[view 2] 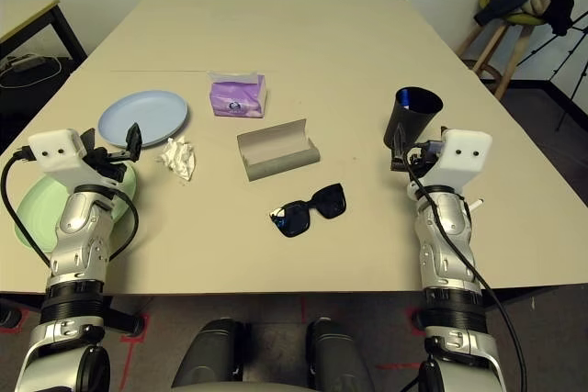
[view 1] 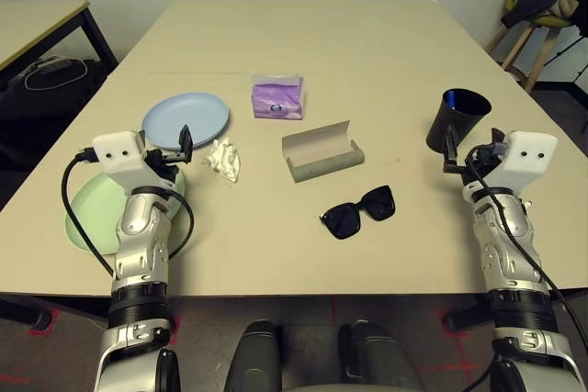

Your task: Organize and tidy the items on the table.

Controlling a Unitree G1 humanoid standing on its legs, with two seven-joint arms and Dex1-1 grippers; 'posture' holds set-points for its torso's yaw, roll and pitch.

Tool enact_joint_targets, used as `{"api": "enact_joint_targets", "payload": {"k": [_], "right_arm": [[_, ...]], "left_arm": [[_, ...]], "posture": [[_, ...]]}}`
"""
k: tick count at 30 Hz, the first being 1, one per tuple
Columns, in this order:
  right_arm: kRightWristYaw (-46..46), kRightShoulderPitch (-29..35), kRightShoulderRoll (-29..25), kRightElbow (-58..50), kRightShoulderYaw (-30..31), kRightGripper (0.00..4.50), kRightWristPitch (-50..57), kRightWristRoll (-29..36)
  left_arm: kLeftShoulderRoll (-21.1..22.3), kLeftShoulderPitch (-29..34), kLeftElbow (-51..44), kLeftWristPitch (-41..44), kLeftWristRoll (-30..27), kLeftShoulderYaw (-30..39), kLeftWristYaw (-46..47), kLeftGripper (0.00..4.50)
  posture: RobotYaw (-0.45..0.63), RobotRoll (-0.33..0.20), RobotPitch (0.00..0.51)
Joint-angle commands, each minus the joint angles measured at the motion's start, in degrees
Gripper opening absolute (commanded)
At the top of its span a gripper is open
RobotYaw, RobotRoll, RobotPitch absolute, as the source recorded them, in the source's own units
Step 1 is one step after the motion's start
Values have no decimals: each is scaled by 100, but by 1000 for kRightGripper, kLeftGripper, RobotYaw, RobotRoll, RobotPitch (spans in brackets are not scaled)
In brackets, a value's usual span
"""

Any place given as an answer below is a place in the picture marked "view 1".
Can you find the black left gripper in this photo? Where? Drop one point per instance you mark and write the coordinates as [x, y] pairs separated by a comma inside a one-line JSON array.
[[163, 167]]

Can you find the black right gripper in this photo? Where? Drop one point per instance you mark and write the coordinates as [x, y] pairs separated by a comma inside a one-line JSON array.
[[478, 162]]

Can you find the white tissue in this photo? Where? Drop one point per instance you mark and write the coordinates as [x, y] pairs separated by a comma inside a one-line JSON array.
[[225, 160]]

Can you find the light green plate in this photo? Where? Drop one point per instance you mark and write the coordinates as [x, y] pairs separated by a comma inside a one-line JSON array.
[[96, 213]]

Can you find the black sunglasses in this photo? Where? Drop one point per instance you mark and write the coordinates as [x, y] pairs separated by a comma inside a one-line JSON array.
[[353, 217]]

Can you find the grey glasses case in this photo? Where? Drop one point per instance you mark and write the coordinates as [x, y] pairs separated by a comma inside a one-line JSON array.
[[317, 153]]

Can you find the black plastic cup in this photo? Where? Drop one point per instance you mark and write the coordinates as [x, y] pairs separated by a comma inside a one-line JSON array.
[[452, 128]]

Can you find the light blue plate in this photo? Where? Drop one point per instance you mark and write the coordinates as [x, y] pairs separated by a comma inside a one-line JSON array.
[[184, 116]]

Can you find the purple tissue pack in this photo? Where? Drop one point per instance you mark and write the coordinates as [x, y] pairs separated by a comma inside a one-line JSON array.
[[278, 98]]

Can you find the black tripod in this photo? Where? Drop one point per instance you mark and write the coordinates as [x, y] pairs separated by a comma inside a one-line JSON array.
[[569, 50]]

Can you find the grey power adapter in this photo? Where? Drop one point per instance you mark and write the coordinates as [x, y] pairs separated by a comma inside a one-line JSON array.
[[53, 65]]

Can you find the wooden stool yellow-green seat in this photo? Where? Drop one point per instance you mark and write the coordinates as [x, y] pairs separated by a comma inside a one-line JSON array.
[[546, 22]]

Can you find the beige black framed side table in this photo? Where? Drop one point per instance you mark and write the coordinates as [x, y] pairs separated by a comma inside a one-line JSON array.
[[41, 25]]

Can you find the black table foot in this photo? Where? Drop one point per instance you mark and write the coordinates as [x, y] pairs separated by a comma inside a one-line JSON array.
[[464, 318]]

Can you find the dark robot left leg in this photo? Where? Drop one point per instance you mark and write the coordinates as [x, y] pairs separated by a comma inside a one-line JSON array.
[[252, 355]]

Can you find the dark robot leg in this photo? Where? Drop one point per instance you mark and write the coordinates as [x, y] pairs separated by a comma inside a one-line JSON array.
[[376, 360], [252, 355]]

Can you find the dark robot right leg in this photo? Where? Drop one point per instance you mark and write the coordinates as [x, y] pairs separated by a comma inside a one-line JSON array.
[[376, 360]]

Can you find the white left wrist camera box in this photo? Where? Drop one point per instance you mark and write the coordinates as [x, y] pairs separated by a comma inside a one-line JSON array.
[[117, 155]]

